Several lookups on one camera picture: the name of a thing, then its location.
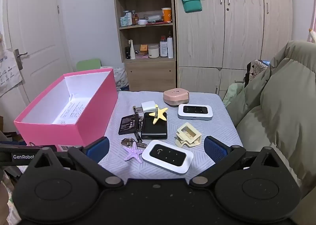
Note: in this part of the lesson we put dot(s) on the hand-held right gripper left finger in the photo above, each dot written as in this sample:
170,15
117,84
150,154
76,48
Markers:
97,149

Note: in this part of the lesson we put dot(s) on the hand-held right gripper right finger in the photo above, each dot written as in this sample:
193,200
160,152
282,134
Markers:
214,149

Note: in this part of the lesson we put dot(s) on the cream hair claw clip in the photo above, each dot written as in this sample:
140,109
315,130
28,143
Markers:
188,136

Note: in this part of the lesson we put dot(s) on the silver keys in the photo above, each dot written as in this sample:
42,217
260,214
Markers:
128,142

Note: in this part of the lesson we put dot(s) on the pink cardboard box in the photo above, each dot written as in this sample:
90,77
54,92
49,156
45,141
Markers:
93,116

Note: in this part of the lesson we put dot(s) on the purple starfish hair clip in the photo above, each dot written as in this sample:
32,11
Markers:
134,153

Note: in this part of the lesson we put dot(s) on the white portable wifi router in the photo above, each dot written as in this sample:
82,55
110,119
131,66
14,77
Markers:
195,111
167,157

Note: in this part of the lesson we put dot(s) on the yellow starfish hair clip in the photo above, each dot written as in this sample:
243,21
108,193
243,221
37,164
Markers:
158,115

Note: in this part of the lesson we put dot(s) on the white charger plug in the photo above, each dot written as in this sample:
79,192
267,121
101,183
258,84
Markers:
148,106

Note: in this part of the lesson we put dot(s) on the patterned table cloth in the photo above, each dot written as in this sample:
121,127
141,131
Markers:
217,126

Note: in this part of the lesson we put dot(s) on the pink round case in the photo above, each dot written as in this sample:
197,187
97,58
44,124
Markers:
175,96

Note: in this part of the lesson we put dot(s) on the tissue paper pack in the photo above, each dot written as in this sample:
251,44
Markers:
121,79

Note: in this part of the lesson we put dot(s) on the olive green duvet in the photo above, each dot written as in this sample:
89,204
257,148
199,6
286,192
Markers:
279,101

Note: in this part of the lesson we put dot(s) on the wooden bookshelf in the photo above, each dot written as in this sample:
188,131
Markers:
150,76

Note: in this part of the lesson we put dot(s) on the geometric patterned cloth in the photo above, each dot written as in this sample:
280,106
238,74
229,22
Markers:
258,69

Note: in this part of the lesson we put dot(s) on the black bottle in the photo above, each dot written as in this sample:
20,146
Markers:
127,53

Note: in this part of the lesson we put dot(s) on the pink sticky notes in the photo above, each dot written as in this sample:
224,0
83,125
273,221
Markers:
143,55

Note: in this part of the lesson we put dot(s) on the white tube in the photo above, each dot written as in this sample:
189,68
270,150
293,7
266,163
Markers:
132,50

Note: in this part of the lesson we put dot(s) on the tall white bottle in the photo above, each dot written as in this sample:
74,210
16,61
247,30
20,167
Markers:
170,48

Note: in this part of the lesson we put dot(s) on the small orange box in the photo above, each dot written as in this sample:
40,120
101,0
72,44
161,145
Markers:
143,49

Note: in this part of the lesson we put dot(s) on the white jar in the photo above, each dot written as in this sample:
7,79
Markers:
153,51

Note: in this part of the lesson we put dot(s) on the spray can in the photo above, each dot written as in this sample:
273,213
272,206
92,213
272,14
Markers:
163,48

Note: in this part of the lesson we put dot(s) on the wooden wardrobe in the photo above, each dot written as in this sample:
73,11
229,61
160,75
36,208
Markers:
242,37

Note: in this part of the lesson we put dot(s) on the white door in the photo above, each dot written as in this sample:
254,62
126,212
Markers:
42,29

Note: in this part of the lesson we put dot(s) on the small white box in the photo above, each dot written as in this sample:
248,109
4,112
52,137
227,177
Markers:
123,21

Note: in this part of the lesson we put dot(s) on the brown glass bottle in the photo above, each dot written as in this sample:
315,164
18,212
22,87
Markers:
134,18

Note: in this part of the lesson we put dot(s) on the orange cup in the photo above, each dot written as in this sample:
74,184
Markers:
166,15

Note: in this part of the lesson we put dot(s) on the teal pouch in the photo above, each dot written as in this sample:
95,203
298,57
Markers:
191,2

